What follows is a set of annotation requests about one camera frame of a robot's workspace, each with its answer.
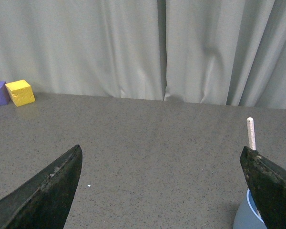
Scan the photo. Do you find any blue cup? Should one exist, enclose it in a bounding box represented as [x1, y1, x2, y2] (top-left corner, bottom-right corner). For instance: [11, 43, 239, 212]
[233, 189, 267, 229]

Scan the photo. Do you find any white chopstick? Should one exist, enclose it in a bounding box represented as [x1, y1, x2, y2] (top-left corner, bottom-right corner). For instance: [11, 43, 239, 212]
[246, 117, 256, 150]

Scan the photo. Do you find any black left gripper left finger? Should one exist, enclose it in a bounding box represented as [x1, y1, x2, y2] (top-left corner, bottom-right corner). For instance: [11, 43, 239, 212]
[0, 145, 82, 229]

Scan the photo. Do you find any yellow foam cube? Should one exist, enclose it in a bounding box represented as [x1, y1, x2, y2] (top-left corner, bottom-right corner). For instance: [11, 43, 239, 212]
[5, 80, 35, 107]

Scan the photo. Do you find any grey-white curtain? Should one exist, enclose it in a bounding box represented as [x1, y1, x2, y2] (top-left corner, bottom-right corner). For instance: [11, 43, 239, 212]
[0, 0, 286, 109]

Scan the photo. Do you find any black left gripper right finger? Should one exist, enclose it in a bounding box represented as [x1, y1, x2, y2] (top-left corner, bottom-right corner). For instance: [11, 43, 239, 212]
[240, 146, 286, 229]

